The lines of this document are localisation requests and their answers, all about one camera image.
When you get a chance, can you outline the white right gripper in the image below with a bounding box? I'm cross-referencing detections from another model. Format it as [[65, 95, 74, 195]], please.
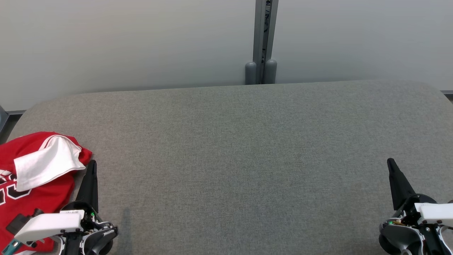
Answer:
[[378, 158, 453, 255]]

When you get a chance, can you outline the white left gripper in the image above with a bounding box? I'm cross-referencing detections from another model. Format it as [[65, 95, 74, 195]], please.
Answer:
[[14, 160, 119, 255]]

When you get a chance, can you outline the red white basketball jersey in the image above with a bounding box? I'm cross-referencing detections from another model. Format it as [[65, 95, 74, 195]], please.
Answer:
[[0, 132, 93, 255]]

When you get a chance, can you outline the grey cylindrical post foot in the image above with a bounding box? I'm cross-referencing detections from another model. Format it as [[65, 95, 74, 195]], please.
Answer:
[[245, 62, 257, 85], [264, 59, 277, 84]]

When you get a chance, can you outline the grey metal partition post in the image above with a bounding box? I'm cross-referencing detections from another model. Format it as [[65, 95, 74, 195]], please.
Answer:
[[252, 0, 279, 85]]

